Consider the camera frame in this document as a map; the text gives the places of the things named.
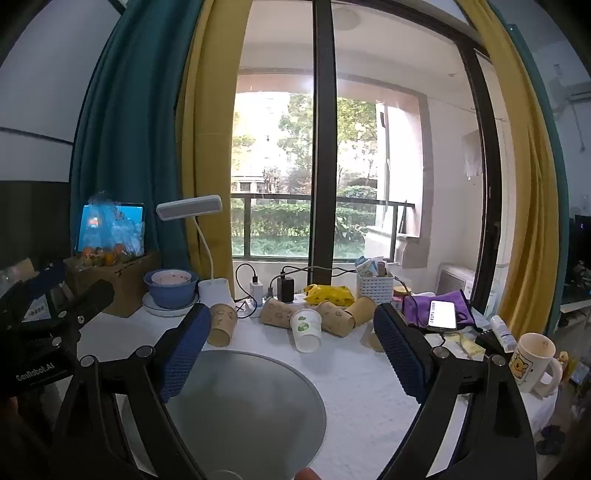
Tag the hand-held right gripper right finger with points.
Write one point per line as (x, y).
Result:
(400, 355)

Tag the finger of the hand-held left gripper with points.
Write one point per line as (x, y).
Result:
(90, 296)
(44, 278)

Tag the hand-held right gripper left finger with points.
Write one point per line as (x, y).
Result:
(184, 353)

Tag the brown paper cup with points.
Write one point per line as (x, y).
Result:
(222, 324)
(276, 313)
(334, 318)
(363, 308)
(375, 340)

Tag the white paper cup green print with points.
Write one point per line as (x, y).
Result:
(307, 331)

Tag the cardboard box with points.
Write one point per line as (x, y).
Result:
(121, 282)

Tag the white plate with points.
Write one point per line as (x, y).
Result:
(159, 309)

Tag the purple cloth pouch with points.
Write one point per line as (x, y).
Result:
(422, 307)

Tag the smartphone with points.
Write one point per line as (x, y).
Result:
(442, 316)

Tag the yellow paper packet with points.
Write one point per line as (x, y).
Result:
(461, 346)

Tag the jar with wooden lid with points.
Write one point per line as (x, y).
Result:
(401, 291)

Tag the blue bowl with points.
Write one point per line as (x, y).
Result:
(168, 287)

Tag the clear plastic bag of fruit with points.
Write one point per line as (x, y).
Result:
(111, 230)

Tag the white slotted basket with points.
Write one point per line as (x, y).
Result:
(374, 287)

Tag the white power strip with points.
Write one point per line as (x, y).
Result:
(258, 304)

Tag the laptop screen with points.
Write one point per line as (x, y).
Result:
(131, 217)

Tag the yellow snack packet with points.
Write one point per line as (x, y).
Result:
(330, 294)

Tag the grey round tray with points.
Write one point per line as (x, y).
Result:
(258, 410)

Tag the white plug charger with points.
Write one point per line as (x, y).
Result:
(255, 289)

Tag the white outdoor air conditioner unit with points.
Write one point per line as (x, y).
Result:
(457, 278)

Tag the white spray bottle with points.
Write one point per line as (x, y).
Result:
(503, 333)

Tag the black plug charger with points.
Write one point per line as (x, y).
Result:
(286, 289)

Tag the white bear print mug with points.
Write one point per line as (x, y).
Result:
(533, 362)

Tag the white desk lamp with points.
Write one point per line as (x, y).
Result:
(194, 208)

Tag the yellow curtain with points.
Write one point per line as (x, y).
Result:
(207, 138)
(521, 175)

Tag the hanging white cloth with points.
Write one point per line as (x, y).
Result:
(472, 153)

